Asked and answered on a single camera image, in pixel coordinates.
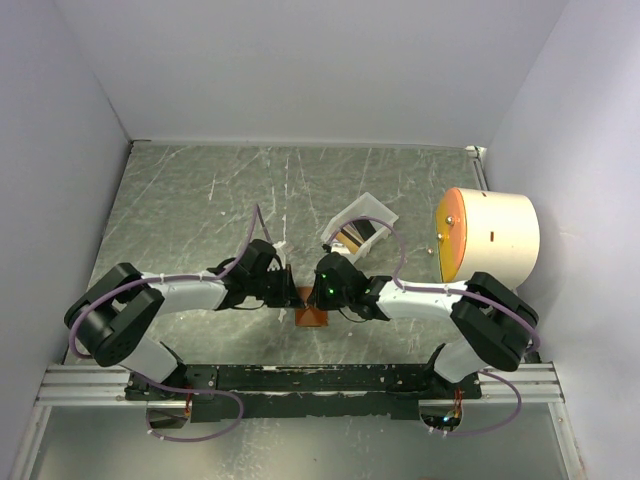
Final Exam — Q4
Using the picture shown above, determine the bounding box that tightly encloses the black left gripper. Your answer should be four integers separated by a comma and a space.
248, 263, 306, 308

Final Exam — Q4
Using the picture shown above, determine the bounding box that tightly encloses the brown leather card holder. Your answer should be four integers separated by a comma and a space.
295, 286, 329, 328

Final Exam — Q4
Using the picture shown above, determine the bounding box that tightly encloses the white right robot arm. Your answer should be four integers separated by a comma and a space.
308, 253, 540, 398

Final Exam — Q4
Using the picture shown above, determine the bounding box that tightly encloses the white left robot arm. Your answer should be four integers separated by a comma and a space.
64, 239, 305, 399

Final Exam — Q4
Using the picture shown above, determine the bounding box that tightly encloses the white plastic card bin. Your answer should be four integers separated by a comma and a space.
321, 192, 399, 263

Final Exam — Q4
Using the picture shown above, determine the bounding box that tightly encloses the white cylinder with orange lid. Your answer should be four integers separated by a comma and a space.
435, 187, 540, 289

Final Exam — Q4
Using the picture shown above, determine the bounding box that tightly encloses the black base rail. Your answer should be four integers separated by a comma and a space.
123, 362, 484, 424

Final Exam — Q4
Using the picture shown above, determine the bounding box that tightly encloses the aluminium extrusion rail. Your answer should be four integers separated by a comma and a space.
34, 362, 151, 405

